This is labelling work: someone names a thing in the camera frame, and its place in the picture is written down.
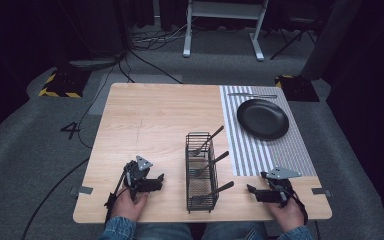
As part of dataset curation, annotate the bundle of floor cables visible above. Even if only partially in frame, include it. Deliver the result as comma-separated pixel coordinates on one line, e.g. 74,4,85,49
131,16,201,52

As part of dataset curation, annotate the black-handled metal utensil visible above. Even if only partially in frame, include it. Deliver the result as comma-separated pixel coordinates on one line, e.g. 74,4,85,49
192,124,225,157
194,150,231,178
191,180,235,205

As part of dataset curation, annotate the grey flat stand base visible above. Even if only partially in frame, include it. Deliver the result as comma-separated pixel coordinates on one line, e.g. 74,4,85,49
67,57,123,72

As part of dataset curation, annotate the black yellow striped floor base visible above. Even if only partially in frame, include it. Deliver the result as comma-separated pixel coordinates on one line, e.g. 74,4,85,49
37,67,92,100
274,74,321,103

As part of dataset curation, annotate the left hand-held gripper cable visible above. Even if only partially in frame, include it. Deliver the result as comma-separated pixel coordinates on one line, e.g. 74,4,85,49
103,164,130,224

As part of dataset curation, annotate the person's right hand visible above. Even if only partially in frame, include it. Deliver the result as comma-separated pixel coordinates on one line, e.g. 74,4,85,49
266,197,306,233

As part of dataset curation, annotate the black wire cutlery basket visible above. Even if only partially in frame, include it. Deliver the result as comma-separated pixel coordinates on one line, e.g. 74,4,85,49
184,131,220,214

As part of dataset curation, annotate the silver metal utensil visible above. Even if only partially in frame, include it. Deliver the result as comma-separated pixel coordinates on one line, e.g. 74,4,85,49
227,92,278,100

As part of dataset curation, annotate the person's right leg in jeans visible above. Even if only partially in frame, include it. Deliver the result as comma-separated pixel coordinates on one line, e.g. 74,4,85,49
201,221,268,240

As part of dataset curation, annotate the person's leg in jeans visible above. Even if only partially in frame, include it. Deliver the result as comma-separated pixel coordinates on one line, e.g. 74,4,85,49
133,222,195,240
201,221,268,240

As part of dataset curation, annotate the grey upright column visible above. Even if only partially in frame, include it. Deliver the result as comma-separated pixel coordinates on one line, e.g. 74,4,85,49
299,0,364,82

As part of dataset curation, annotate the person's left hand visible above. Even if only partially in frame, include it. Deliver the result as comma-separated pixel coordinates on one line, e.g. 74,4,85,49
111,188,150,223

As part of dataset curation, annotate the right hand-held gripper cable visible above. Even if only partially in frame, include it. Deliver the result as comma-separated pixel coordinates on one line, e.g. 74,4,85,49
288,188,310,226

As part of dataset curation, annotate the black tripod stand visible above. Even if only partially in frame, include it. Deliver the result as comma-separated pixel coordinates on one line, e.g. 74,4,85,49
269,15,318,61

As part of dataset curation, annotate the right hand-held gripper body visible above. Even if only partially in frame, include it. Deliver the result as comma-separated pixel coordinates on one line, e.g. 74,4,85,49
260,166,303,208

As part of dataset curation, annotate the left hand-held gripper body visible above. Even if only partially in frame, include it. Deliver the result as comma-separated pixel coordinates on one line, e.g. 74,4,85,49
123,154,155,202

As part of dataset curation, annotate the grey striped placemat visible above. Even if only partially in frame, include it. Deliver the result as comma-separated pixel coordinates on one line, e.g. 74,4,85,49
218,84,318,178

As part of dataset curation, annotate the person's left leg in jeans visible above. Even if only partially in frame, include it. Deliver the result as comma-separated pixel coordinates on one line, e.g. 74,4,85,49
133,222,195,240

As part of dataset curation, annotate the hand-held gripper cable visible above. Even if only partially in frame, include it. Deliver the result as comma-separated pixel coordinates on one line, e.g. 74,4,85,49
103,164,130,224
288,188,310,226

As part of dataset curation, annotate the grey tape piece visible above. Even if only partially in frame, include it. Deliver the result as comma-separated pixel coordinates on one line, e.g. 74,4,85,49
311,187,333,197
69,185,95,197

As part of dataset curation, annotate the white metal desk frame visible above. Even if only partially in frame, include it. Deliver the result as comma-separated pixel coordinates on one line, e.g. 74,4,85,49
182,0,270,62

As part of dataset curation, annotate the black floor cable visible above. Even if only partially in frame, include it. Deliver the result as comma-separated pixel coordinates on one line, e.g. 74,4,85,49
20,156,91,240
76,49,184,150

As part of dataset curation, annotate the black round plate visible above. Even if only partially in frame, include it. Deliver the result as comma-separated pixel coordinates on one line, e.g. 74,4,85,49
236,98,290,141

